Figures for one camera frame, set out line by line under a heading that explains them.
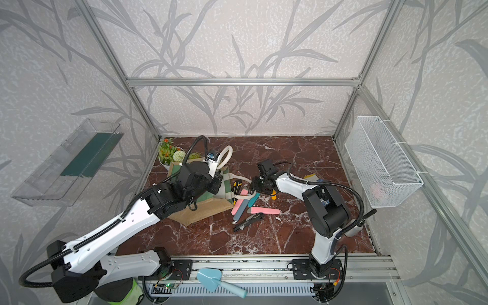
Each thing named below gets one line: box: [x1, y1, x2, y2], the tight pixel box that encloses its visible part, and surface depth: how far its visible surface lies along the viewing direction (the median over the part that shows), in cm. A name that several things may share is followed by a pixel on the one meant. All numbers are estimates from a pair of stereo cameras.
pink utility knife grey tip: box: [231, 186, 249, 216], surface depth 93 cm
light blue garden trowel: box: [196, 267, 247, 299], surface depth 72 cm
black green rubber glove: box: [94, 277, 145, 305], surface depth 69 cm
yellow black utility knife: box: [233, 181, 243, 196], surface depth 98 cm
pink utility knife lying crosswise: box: [246, 206, 281, 215], surface depth 91 cm
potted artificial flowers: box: [157, 137, 202, 171], surface depth 95 cm
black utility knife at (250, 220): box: [233, 212, 265, 232], surface depth 87 cm
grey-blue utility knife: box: [233, 199, 250, 222], surface depth 91 cm
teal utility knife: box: [247, 191, 262, 208], surface depth 94 cm
